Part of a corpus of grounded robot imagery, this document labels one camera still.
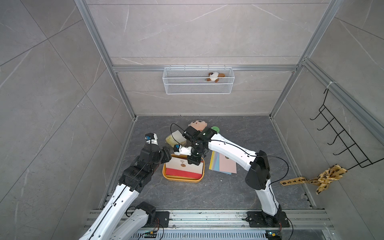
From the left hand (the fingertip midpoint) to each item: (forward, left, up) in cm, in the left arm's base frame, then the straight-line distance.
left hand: (165, 146), depth 73 cm
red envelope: (-5, -5, -22) cm, 23 cm away
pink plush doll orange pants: (+28, -18, -17) cm, 38 cm away
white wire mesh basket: (+49, -17, +5) cm, 52 cm away
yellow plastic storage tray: (-9, -1, -20) cm, 22 cm away
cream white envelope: (-3, -7, -13) cm, 15 cm away
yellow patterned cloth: (-15, -77, -2) cm, 79 cm away
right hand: (-2, -12, -12) cm, 17 cm away
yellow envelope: (+4, -26, -25) cm, 36 cm away
